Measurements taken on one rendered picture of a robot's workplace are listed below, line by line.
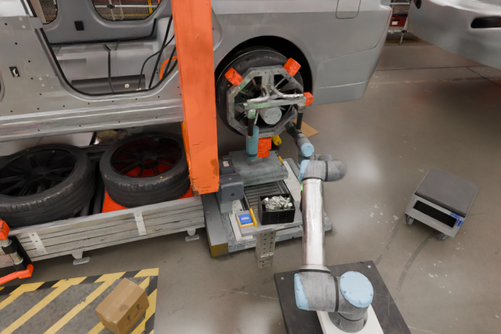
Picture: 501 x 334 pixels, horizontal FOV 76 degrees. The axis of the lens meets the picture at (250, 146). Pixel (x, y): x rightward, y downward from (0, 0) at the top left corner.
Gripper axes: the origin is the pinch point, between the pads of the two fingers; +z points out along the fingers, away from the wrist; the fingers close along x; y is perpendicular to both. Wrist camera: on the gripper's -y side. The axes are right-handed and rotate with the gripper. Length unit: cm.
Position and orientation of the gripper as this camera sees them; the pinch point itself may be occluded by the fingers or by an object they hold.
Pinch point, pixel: (287, 122)
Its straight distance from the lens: 251.1
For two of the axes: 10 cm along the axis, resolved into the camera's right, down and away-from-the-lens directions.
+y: 6.6, 4.7, 5.8
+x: 7.0, -6.7, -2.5
